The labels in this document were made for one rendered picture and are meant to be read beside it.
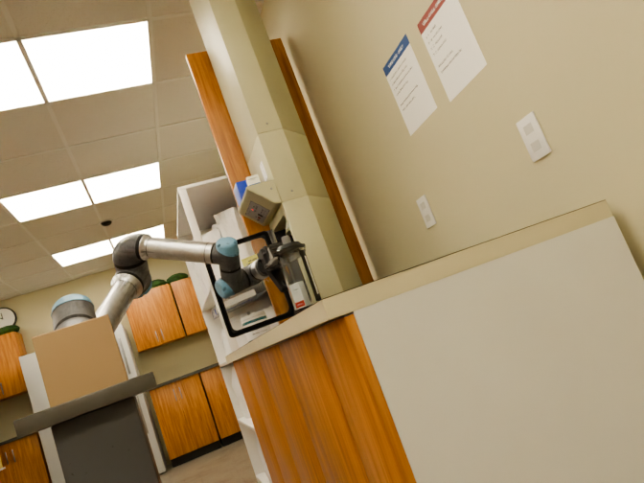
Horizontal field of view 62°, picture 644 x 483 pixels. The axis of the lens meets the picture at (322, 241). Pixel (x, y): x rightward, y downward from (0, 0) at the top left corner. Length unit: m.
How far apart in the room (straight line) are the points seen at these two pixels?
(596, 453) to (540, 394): 0.16
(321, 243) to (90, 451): 1.10
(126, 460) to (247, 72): 1.53
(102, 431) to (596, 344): 1.16
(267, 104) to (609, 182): 1.39
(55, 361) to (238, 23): 1.55
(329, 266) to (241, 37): 1.03
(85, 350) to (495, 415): 1.02
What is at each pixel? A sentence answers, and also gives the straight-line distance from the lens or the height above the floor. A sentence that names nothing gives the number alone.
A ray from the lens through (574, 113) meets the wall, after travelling 1.40.
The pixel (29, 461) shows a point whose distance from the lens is 7.19.
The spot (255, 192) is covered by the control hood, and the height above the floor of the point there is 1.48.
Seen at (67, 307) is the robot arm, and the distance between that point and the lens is 1.71.
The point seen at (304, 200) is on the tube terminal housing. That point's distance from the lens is 2.14.
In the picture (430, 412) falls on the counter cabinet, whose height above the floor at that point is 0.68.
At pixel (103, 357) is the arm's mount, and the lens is 1.55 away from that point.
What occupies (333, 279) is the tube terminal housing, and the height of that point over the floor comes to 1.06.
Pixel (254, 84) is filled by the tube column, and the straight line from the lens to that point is 2.31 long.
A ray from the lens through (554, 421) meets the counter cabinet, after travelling 1.17.
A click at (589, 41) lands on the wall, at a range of 1.35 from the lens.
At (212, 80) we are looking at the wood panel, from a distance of 2.73.
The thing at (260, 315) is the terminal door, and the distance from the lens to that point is 2.34.
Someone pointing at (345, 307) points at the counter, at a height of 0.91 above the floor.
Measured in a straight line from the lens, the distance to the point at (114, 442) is 1.52.
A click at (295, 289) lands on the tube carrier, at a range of 1.70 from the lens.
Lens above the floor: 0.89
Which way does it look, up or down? 9 degrees up
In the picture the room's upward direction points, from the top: 20 degrees counter-clockwise
